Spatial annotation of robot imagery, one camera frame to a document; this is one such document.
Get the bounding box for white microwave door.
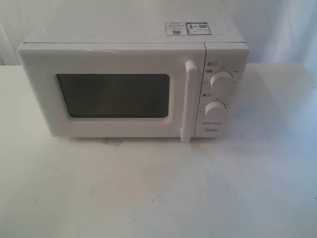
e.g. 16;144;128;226
17;43;206;142

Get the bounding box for white microwave oven body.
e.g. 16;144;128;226
22;0;250;139

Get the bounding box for clear tape patch on table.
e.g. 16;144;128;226
101;138;123;147

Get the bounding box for lower white control knob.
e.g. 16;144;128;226
205;101;226;118

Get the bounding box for white control knob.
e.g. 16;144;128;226
205;101;226;118
209;71;234;92

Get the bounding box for upper white control knob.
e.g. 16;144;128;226
209;71;234;92

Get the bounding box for blue warning label sticker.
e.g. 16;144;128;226
165;22;212;36

